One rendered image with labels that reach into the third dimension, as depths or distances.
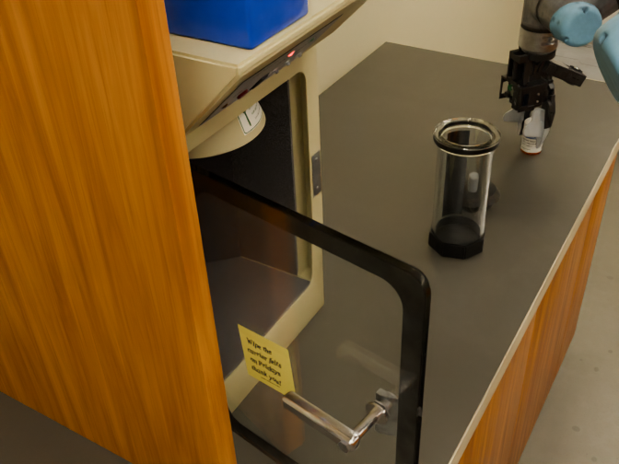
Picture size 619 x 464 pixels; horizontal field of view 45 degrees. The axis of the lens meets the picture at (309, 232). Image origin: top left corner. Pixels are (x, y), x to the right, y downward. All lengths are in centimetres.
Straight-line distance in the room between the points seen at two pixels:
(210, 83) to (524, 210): 92
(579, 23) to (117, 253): 92
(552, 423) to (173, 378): 166
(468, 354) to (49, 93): 74
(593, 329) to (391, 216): 136
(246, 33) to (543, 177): 102
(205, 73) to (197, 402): 36
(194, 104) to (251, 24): 9
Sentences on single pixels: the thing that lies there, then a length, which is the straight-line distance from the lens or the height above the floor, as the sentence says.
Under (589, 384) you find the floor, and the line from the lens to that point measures 249.
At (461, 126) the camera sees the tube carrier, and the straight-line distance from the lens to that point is 130.
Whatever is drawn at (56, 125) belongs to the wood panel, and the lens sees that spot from 72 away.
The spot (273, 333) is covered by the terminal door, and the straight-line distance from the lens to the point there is 79.
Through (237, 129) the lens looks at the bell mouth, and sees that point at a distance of 92.
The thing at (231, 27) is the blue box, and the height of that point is 153.
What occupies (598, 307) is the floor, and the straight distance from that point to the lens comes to 276.
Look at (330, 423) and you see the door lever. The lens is 73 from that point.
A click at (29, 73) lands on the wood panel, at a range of 71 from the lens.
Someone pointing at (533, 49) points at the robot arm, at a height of 119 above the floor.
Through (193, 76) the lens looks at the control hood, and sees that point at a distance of 69.
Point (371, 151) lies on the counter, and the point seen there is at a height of 94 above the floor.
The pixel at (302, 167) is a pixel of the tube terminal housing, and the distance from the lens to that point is 109.
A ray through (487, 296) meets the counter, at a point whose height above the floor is 94.
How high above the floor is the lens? 177
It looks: 36 degrees down
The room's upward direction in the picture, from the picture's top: 3 degrees counter-clockwise
